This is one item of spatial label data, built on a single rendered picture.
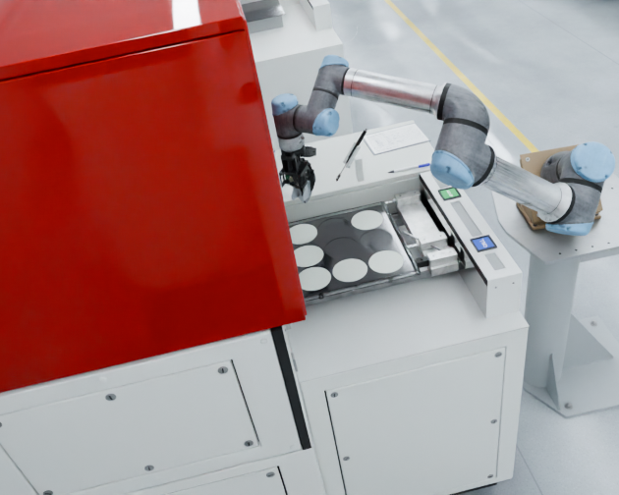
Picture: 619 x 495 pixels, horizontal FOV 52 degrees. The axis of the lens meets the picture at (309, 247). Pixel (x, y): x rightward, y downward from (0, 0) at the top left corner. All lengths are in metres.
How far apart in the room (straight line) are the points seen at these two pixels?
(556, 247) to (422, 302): 0.46
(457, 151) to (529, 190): 0.25
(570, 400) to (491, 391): 0.78
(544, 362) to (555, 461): 0.35
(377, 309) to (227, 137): 0.95
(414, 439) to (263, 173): 1.17
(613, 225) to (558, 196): 0.36
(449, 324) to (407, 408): 0.27
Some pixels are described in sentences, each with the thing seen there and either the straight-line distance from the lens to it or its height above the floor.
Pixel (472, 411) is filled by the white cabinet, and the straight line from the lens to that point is 1.96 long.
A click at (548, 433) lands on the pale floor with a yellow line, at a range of 2.57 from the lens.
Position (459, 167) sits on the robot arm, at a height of 1.24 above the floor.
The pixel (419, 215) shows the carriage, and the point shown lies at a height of 0.88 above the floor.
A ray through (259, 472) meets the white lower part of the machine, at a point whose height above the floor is 0.77.
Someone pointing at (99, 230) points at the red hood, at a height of 1.53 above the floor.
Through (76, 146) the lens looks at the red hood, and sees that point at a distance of 1.00.
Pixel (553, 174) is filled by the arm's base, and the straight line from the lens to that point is 2.02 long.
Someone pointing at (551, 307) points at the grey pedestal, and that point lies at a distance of 2.35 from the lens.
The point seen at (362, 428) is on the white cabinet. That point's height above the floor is 0.56.
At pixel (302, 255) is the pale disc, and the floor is 0.90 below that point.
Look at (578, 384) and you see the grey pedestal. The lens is 2.71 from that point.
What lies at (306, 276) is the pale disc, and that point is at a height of 0.90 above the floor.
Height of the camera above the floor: 2.09
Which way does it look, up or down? 38 degrees down
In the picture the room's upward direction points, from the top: 11 degrees counter-clockwise
